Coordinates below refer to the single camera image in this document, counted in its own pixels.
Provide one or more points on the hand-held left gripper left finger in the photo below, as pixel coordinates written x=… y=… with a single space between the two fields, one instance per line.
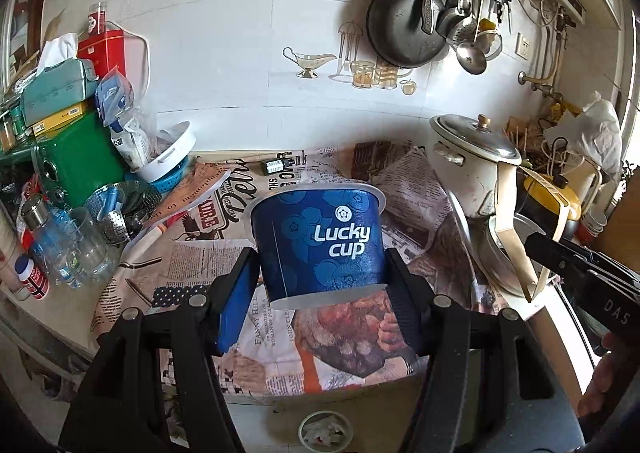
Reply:
x=235 y=308

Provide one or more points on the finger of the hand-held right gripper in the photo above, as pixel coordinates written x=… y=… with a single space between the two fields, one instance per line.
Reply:
x=555 y=253

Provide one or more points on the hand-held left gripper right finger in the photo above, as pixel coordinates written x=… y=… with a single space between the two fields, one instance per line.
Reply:
x=407 y=313

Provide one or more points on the blue paper cup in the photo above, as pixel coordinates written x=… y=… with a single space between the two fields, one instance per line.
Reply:
x=320 y=253

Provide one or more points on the white round bin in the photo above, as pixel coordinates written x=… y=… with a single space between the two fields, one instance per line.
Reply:
x=325 y=430

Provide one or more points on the person's right hand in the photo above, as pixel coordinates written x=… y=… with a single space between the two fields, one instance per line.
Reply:
x=602 y=380

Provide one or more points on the stack of paper cups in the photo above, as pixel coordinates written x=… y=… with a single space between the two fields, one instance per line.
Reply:
x=592 y=225

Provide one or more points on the yellow appliance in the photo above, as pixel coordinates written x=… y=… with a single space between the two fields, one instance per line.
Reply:
x=547 y=203

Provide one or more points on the steel pan lid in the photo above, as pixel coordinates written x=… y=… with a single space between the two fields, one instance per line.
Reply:
x=500 y=263

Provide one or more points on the newspaper print tablecloth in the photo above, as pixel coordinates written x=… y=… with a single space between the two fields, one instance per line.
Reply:
x=200 y=258

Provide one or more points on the white rolled paper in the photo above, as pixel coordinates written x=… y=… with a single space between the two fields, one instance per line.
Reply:
x=147 y=242

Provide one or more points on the white rice cooker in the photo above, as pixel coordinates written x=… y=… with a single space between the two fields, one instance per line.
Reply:
x=470 y=173

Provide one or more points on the brown printed magazine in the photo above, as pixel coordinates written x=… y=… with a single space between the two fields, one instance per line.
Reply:
x=192 y=188

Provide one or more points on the white plastic bag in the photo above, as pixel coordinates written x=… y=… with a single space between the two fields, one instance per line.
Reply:
x=597 y=130

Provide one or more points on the blue plastic colander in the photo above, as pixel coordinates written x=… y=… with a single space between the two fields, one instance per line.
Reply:
x=170 y=180

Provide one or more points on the small dark bottle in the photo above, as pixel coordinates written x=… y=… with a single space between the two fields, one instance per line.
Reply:
x=275 y=165

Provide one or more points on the steel steamer basket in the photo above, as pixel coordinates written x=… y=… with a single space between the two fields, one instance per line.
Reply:
x=122 y=205

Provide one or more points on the clear glass mug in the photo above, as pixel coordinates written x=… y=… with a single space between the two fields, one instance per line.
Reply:
x=92 y=245

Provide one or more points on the white plastic bowl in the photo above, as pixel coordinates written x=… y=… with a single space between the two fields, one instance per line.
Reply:
x=167 y=150

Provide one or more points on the brass tap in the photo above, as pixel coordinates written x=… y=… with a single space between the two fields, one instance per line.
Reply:
x=540 y=79

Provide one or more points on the white printed pouch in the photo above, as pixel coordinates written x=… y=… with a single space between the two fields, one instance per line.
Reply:
x=132 y=143

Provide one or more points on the clear plastic bottle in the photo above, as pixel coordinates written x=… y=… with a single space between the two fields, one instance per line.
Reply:
x=50 y=238

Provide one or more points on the small white red-label bottle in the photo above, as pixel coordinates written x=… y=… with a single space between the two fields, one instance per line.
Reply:
x=32 y=278

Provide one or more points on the green box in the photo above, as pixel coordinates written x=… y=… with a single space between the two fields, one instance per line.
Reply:
x=75 y=168

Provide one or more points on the steel ladle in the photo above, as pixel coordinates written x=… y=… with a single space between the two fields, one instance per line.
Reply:
x=471 y=57

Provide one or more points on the blue plastic bag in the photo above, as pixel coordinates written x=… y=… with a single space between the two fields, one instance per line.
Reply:
x=115 y=93

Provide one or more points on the yellow flat box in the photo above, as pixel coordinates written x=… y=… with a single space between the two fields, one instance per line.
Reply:
x=57 y=120

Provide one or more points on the black frying pan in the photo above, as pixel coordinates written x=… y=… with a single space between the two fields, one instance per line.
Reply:
x=405 y=28

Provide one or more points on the teal tissue box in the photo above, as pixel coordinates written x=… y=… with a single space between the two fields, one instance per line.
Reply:
x=55 y=88

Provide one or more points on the red tin box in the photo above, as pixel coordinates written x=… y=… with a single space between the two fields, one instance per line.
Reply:
x=102 y=53

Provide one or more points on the glass jar with red label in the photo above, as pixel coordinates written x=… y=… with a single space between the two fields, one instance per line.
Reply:
x=98 y=17

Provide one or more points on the kitchenware wall sticker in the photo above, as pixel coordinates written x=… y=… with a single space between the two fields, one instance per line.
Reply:
x=365 y=70

